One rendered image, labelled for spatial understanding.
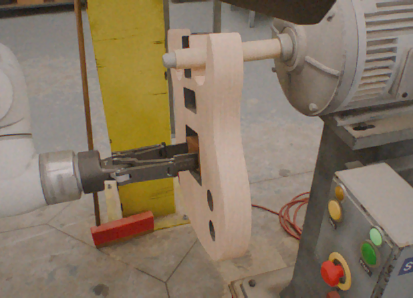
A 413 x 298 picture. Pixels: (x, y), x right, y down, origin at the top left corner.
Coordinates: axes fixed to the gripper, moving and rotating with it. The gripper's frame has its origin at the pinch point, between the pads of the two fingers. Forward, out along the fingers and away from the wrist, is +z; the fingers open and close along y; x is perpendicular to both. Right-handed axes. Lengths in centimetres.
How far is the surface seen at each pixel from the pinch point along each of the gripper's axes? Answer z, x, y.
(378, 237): 17.2, -6.0, 30.5
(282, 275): 39, -66, -45
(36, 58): -65, 11, -346
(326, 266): 15.4, -15.5, 21.1
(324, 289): 36, -48, -12
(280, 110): 114, -40, -199
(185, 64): -0.8, 17.1, 6.3
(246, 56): 9.6, 17.4, 6.4
